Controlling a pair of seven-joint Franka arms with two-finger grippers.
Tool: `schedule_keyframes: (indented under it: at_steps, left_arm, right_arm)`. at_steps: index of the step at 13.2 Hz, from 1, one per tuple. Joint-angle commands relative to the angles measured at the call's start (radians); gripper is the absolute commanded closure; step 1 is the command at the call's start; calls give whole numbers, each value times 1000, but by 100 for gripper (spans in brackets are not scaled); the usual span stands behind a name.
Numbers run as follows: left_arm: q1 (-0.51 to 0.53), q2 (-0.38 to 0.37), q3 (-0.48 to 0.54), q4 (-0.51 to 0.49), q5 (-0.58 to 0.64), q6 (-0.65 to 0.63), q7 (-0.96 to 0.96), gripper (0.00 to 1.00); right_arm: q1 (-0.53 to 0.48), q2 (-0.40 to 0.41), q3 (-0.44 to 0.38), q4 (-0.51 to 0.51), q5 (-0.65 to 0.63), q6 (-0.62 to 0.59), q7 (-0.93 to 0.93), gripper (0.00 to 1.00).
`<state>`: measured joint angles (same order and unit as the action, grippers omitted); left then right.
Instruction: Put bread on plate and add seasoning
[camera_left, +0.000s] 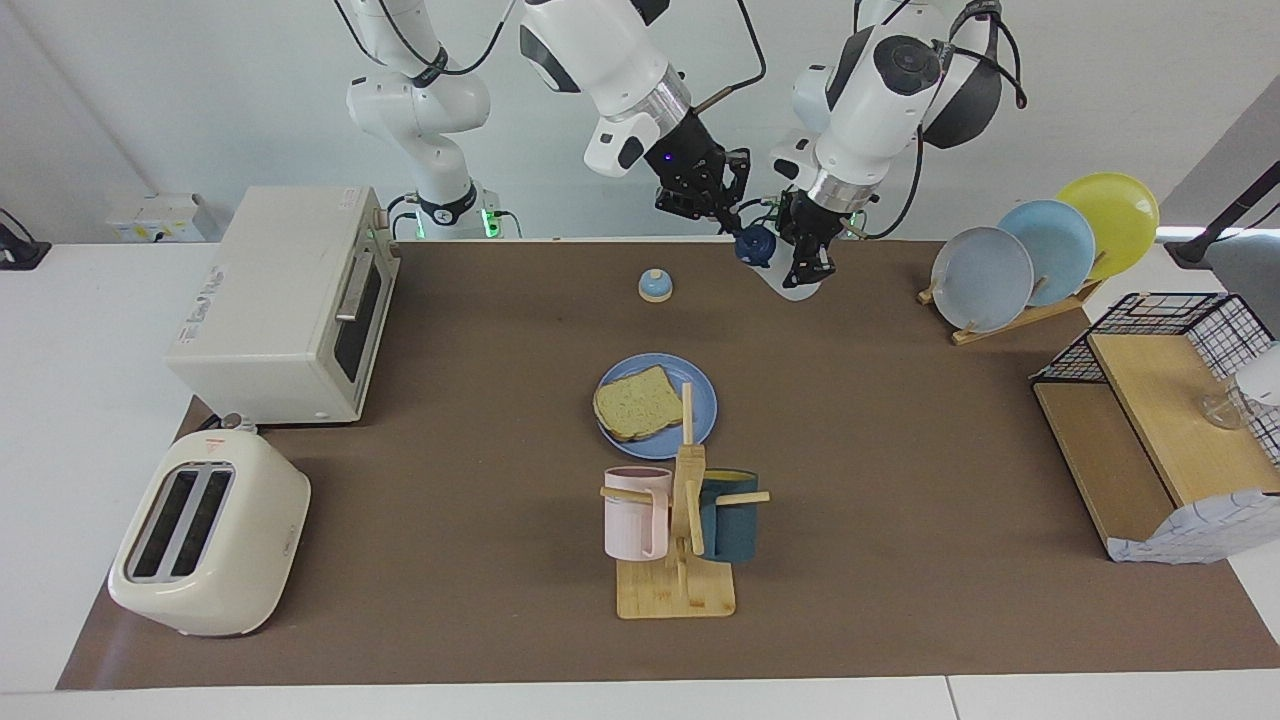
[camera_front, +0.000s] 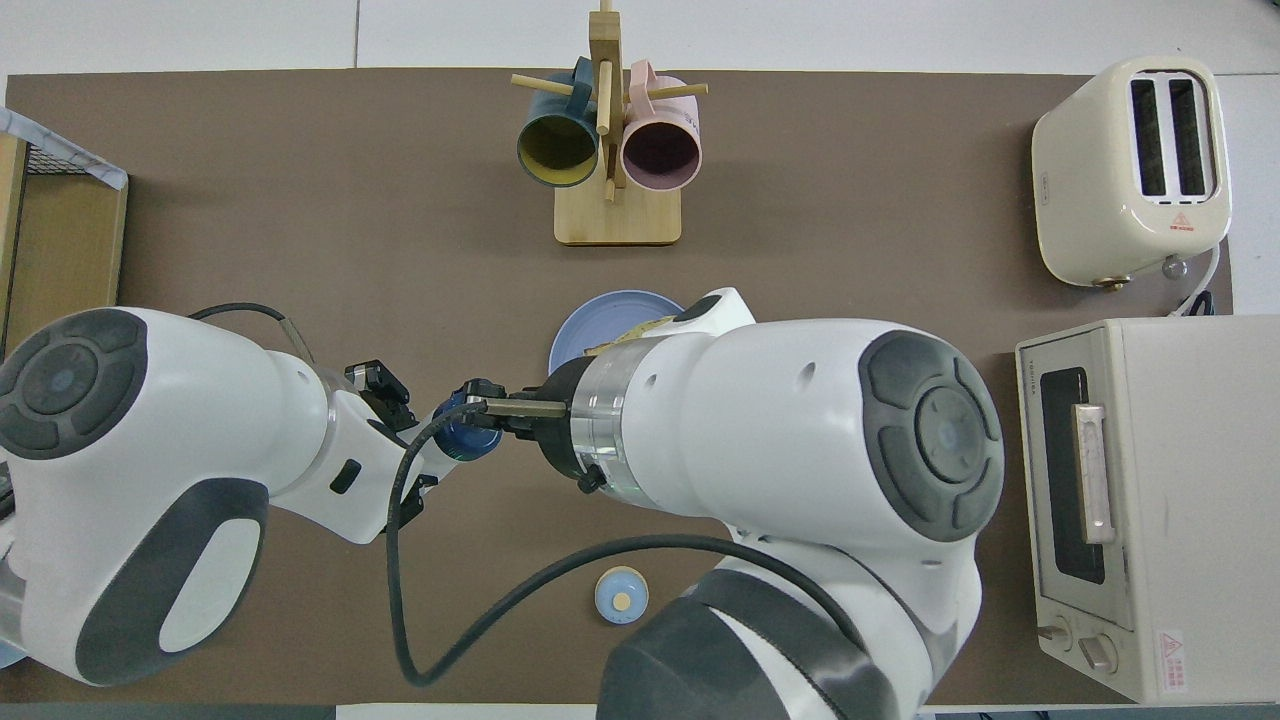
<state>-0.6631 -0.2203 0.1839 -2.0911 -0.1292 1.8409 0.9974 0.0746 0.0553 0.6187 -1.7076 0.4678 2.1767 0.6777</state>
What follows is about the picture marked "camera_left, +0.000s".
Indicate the black stand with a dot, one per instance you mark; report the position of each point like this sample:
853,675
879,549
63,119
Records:
1195,250

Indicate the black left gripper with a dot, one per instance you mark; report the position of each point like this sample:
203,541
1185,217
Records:
815,222

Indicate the clear glass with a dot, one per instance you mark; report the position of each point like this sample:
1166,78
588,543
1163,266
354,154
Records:
1225,410

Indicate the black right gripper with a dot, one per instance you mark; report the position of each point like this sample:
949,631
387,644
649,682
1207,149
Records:
695,160

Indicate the wooden plate rack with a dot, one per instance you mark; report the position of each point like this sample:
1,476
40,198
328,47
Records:
1010,325

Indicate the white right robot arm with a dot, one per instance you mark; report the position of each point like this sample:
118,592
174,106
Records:
600,50

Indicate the pink mug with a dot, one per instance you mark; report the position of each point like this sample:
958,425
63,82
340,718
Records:
632,515

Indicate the translucent bottle navy cap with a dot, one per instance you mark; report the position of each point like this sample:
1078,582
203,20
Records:
755,245

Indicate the wooden mug rack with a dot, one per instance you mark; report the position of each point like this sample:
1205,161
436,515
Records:
675,595

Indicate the white toaster oven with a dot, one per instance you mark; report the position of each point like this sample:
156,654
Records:
270,320

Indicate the white checkered cloth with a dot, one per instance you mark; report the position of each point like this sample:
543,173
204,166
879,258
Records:
1200,530

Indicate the yellow plate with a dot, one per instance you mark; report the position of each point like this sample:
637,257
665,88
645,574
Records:
1120,210

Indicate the brown table mat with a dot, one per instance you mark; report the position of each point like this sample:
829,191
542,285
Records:
500,350

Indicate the pale grey plate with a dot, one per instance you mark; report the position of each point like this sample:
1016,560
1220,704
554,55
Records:
980,280

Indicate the light blue plate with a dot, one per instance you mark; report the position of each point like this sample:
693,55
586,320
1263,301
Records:
1060,245

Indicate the blue round plate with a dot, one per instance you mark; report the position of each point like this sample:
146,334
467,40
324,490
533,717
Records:
700,400

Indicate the cream two-slot toaster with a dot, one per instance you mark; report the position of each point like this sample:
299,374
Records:
250,540

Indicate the black clamp mount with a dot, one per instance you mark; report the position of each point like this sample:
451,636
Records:
18,252

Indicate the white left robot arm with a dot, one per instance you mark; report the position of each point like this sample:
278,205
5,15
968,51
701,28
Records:
870,110

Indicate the teal mug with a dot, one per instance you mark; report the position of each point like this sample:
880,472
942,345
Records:
730,525

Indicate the white wall outlet box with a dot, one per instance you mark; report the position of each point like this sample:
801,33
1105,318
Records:
160,220

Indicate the toasted bread slice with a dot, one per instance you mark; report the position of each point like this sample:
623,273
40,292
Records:
640,402

